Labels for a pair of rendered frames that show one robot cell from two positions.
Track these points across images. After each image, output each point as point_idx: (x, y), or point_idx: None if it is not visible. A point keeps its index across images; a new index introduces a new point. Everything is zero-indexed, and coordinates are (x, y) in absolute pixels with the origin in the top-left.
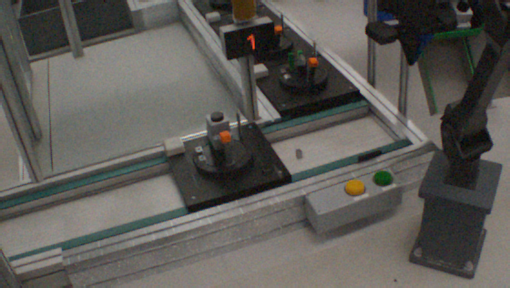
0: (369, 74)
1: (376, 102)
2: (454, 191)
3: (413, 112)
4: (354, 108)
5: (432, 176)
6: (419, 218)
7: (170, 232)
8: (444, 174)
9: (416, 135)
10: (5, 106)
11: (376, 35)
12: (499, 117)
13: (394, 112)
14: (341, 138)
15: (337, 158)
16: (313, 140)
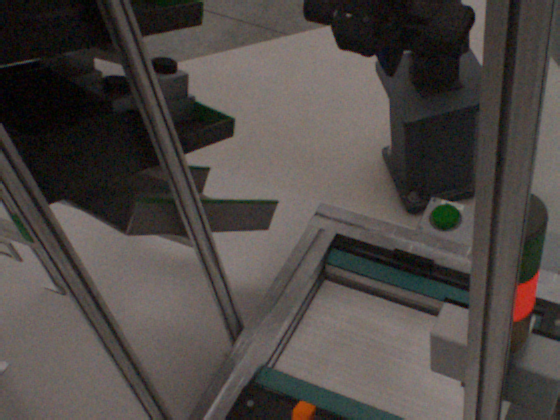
0: (166, 415)
1: (260, 344)
2: (468, 72)
3: (164, 369)
4: (291, 376)
5: (462, 100)
6: (414, 221)
7: None
8: (447, 92)
9: (310, 243)
10: None
11: (473, 15)
12: (93, 251)
13: (271, 301)
14: (370, 362)
15: (421, 333)
16: (410, 395)
